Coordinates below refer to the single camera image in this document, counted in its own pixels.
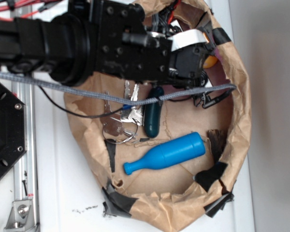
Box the silver key right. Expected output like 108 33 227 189
128 84 144 126

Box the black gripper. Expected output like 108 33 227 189
92 0 215 88

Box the silver key left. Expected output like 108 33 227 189
100 100 122 125

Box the dark green plastic pickle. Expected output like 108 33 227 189
143 87 164 138

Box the white tray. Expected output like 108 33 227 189
31 0 256 232

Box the white ribbon cable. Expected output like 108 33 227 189
170 29 210 52

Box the dark wood bark piece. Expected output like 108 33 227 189
207 129 227 163

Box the aluminium extrusion rail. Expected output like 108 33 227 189
3 0 41 230

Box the round-head silver key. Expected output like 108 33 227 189
103 119 135 137

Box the blue plastic bowling pin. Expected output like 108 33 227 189
123 132 206 175

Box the brown paper bag bin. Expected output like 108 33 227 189
64 0 251 232

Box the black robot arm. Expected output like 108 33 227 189
0 0 216 87

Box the metal key ring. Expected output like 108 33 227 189
102 118 138 145

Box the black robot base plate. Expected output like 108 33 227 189
0 83 26 180

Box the yellow rubber duck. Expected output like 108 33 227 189
203 56 218 69

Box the metal corner bracket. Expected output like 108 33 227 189
4 200 35 232

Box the silver key middle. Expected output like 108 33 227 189
120 80 131 123

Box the red wire bundle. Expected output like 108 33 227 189
0 0 63 22

